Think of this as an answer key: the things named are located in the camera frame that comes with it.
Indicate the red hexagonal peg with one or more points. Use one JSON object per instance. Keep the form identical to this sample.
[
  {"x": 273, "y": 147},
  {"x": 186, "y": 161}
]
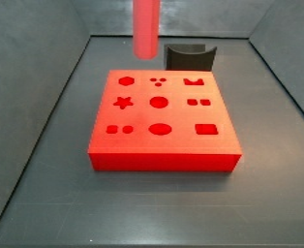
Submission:
[{"x": 145, "y": 28}]

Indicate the red shape-sorting block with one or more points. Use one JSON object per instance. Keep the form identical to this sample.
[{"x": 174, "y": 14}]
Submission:
[{"x": 162, "y": 122}]

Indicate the black curved peg holder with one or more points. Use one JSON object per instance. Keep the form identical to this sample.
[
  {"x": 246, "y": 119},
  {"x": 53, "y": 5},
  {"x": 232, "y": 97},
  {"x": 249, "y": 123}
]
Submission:
[{"x": 184, "y": 57}]

